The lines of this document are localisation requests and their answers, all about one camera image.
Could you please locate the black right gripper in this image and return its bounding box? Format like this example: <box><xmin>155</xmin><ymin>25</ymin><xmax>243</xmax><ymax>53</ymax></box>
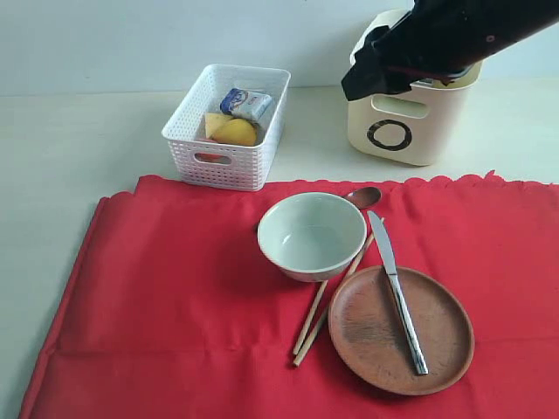
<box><xmin>342</xmin><ymin>1</ymin><xmax>558</xmax><ymax>101</ymax></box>

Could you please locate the brown wooden spoon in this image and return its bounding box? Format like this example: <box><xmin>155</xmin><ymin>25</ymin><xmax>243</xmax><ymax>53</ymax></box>
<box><xmin>343</xmin><ymin>187</ymin><xmax>382</xmax><ymax>210</ymax></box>

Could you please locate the white blue milk carton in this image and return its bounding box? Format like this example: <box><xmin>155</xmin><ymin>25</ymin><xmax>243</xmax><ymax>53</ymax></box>
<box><xmin>219</xmin><ymin>88</ymin><xmax>273</xmax><ymax>122</ymax></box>

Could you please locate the yellow lemon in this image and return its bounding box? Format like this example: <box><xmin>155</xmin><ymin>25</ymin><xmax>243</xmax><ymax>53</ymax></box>
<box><xmin>211</xmin><ymin>119</ymin><xmax>257</xmax><ymax>147</ymax></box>

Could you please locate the wooden chopstick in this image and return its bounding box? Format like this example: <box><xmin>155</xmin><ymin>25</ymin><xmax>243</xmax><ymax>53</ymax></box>
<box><xmin>293</xmin><ymin>233</ymin><xmax>375</xmax><ymax>356</ymax></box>
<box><xmin>293</xmin><ymin>306</ymin><xmax>329</xmax><ymax>367</ymax></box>

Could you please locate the yellow cheese wedge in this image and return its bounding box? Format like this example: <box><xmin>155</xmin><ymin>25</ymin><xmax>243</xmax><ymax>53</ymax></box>
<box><xmin>204</xmin><ymin>113</ymin><xmax>233</xmax><ymax>139</ymax></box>

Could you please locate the white ceramic bowl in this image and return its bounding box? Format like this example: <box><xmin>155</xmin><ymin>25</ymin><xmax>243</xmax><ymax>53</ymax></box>
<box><xmin>257</xmin><ymin>192</ymin><xmax>367</xmax><ymax>283</ymax></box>

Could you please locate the silver table knife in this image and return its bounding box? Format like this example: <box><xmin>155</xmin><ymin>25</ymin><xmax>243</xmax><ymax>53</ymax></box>
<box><xmin>367</xmin><ymin>210</ymin><xmax>429</xmax><ymax>375</ymax></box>

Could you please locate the red sausage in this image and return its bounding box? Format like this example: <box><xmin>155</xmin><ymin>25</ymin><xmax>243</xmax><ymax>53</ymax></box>
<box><xmin>195</xmin><ymin>138</ymin><xmax>230</xmax><ymax>164</ymax></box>

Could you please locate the brown wooden plate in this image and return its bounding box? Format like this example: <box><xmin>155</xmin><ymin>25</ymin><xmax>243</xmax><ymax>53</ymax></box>
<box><xmin>328</xmin><ymin>265</ymin><xmax>474</xmax><ymax>395</ymax></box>

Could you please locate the stainless steel cup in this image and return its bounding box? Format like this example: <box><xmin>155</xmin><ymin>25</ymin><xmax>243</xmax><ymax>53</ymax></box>
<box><xmin>412</xmin><ymin>78</ymin><xmax>452</xmax><ymax>89</ymax></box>

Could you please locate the cream plastic bin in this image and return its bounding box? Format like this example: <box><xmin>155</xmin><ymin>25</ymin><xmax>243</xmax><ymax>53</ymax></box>
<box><xmin>347</xmin><ymin>9</ymin><xmax>484</xmax><ymax>168</ymax></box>

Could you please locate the white woven plastic basket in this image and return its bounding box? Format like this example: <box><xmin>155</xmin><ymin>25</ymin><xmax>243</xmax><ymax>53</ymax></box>
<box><xmin>162</xmin><ymin>64</ymin><xmax>291</xmax><ymax>191</ymax></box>

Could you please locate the red table cloth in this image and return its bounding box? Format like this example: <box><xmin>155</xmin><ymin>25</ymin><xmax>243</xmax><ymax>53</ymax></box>
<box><xmin>20</xmin><ymin>173</ymin><xmax>558</xmax><ymax>418</ymax></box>

